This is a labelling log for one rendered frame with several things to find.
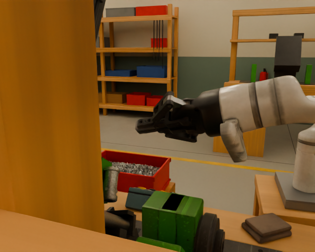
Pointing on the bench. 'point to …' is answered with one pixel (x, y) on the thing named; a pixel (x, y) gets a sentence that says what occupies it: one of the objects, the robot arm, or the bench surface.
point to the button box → (137, 197)
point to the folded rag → (267, 227)
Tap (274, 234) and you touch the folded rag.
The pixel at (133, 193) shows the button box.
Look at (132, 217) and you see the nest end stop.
